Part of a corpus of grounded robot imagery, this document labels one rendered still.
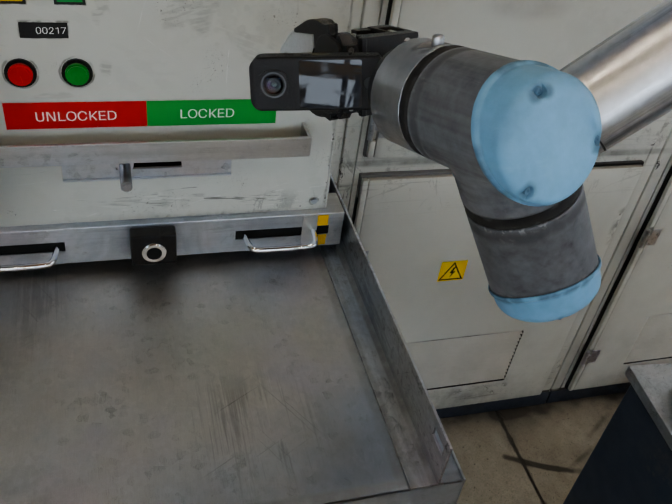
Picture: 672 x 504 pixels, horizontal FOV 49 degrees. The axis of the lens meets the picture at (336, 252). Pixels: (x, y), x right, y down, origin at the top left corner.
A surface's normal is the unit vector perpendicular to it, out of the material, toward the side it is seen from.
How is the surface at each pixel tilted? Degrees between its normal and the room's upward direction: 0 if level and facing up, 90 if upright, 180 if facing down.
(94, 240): 90
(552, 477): 0
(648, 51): 55
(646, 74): 65
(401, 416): 0
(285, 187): 90
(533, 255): 92
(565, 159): 70
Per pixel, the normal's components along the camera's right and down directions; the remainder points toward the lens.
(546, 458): 0.12, -0.77
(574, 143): 0.47, 0.30
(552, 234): 0.24, 0.52
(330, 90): 0.00, 0.39
